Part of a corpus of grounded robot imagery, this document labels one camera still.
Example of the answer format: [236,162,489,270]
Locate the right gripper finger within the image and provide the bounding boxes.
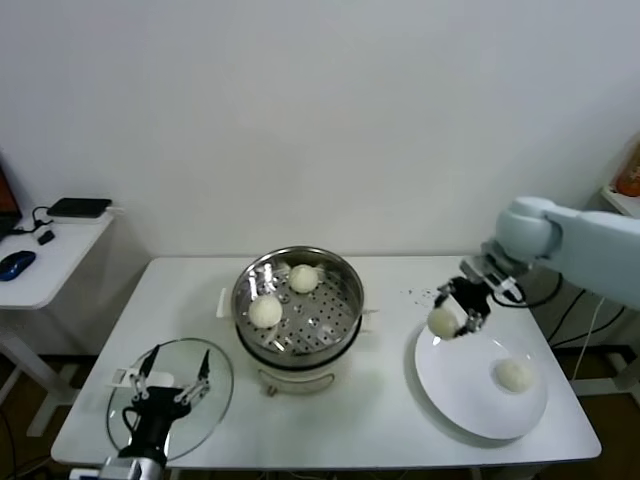
[457,309,486,340]
[432,282,456,312]

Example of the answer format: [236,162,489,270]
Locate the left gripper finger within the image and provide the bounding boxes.
[173,348,212,405]
[127,343,161,402]

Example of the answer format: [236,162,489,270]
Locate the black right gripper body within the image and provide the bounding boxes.
[447,277,495,321]

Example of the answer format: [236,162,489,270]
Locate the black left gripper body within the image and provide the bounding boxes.
[119,387,194,459]

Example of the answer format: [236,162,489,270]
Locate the steamed white baozi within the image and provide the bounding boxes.
[248,296,284,329]
[494,358,535,394]
[427,307,464,340]
[289,264,320,295]

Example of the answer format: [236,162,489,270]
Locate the perforated steel steamer basket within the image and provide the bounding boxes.
[232,245,366,357]

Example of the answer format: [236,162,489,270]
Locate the glass pot lid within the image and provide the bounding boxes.
[104,338,235,462]

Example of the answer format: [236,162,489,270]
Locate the white round plate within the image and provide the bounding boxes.
[413,319,550,441]

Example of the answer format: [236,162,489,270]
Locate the white electric cooking pot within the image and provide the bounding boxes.
[216,281,382,399]

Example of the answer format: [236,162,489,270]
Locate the white side desk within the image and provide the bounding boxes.
[0,207,129,439]

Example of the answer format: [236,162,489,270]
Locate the flat white box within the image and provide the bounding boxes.
[48,212,115,227]

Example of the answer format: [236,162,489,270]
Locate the blue computer mouse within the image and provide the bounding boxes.
[0,249,39,281]

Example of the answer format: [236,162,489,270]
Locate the flat black box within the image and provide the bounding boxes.
[48,197,115,220]

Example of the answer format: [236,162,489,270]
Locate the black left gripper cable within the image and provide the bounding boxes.
[121,405,145,437]

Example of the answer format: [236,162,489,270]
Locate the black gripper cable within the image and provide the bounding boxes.
[492,272,564,309]
[121,405,145,437]

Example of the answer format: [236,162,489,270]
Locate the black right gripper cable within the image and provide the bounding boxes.
[492,272,564,309]

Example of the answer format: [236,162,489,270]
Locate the black power adapter cable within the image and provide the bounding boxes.
[547,284,626,349]

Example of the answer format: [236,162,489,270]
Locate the long white wall cable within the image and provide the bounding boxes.
[572,294,607,384]

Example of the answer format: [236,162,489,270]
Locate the thin black desk cable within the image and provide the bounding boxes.
[14,203,56,235]

